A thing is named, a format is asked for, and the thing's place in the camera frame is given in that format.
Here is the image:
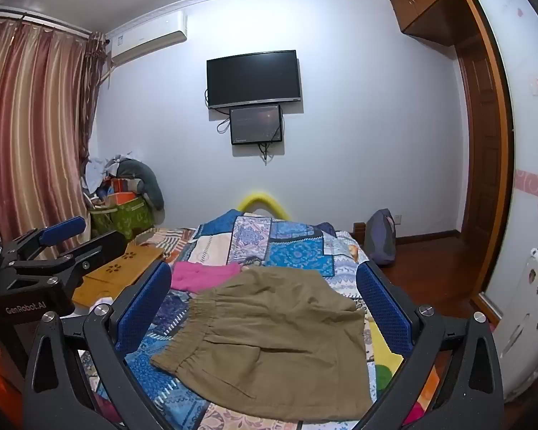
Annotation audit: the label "grey purple backpack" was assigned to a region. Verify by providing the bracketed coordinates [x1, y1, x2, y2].
[364, 209, 398, 266]

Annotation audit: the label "yellow green cloth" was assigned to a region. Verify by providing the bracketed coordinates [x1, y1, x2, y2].
[365, 318, 406, 401]

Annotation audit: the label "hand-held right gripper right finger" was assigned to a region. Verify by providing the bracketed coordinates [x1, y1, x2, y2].
[354, 261, 506, 430]

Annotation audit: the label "black wall television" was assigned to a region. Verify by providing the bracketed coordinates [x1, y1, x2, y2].
[206, 50, 302, 109]

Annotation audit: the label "wooden door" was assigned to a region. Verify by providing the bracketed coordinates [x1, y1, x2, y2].
[455, 0, 516, 323]

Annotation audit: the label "wooden lap table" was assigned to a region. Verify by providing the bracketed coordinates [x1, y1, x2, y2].
[72, 243, 164, 307]

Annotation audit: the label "grey pillow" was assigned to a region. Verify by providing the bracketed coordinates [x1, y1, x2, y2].
[117, 159, 166, 212]

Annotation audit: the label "white air conditioner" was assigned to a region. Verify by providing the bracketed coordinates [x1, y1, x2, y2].
[105, 11, 189, 66]

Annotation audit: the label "yellow foam tube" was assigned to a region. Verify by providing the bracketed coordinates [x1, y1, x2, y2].
[239, 192, 290, 220]

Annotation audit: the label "small black screen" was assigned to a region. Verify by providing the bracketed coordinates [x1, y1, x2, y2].
[230, 104, 284, 145]

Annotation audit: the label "white appliance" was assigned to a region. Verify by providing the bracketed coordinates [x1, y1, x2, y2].
[493, 237, 538, 404]

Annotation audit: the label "orange box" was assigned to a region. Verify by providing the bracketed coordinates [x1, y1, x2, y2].
[105, 179, 141, 207]

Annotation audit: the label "wooden overhead cabinet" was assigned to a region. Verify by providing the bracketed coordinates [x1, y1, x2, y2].
[389, 0, 480, 48]

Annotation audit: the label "khaki pants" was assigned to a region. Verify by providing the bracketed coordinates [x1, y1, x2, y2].
[150, 266, 372, 422]

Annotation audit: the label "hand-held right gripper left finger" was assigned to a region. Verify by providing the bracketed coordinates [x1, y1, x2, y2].
[22, 261, 173, 430]

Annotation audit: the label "pile of white clothes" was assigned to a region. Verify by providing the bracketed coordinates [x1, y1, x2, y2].
[83, 154, 123, 198]

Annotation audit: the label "green patterned bag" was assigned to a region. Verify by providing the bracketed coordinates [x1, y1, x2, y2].
[90, 195, 155, 240]

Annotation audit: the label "pink cloth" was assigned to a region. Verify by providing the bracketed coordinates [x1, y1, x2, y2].
[170, 262, 243, 294]

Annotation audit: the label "white curtain rail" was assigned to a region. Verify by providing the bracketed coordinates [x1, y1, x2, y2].
[0, 6, 93, 37]

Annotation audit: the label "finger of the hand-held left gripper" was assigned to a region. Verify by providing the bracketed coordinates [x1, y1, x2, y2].
[9, 230, 128, 286]
[2, 216, 87, 261]

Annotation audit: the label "striped pink curtain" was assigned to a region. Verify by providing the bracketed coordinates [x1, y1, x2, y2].
[0, 13, 107, 252]

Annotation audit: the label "blue patchwork blanket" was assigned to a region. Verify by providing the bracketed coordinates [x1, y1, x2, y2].
[78, 208, 413, 430]

